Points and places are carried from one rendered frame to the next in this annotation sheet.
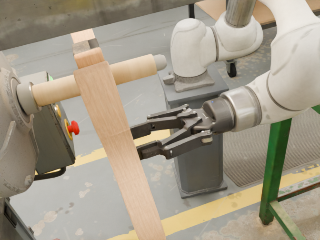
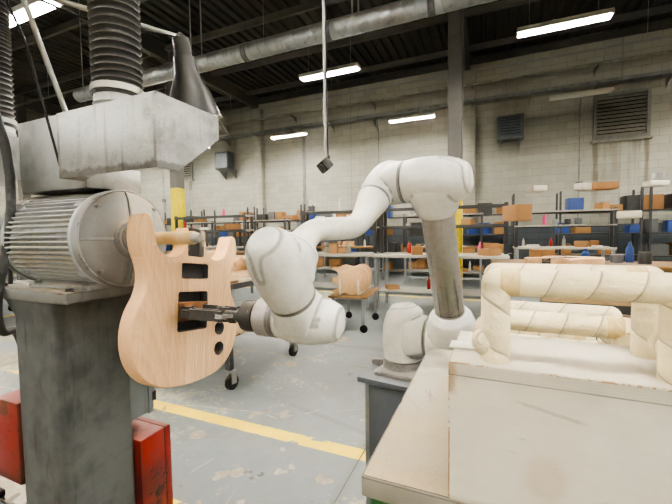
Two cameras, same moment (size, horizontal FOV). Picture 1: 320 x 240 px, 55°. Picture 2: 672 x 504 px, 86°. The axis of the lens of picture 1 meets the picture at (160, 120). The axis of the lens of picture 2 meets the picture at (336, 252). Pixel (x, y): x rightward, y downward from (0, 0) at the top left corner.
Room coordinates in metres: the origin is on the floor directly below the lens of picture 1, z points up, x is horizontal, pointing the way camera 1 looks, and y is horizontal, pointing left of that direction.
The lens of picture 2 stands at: (-0.08, -0.77, 1.26)
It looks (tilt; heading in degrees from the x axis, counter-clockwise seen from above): 3 degrees down; 35
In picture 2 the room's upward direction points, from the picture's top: 1 degrees counter-clockwise
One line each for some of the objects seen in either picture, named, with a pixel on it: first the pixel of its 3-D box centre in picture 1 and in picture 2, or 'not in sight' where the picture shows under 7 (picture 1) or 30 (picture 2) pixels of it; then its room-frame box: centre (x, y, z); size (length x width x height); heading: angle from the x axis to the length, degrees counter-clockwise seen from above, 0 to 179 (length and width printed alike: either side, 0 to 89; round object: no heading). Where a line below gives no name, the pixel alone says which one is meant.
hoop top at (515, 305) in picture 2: not in sight; (549, 312); (0.63, -0.72, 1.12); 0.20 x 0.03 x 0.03; 101
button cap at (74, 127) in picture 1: (71, 128); not in sight; (0.65, 0.24, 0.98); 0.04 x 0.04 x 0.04; 12
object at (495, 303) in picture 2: not in sight; (495, 320); (0.38, -0.68, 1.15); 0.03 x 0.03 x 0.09
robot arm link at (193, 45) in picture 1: (190, 45); (405, 330); (1.23, -0.19, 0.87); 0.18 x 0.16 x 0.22; 94
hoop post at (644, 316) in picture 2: not in sight; (648, 317); (0.49, -0.83, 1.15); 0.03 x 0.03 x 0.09
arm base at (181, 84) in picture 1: (186, 74); (398, 363); (1.23, -0.15, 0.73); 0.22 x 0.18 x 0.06; 94
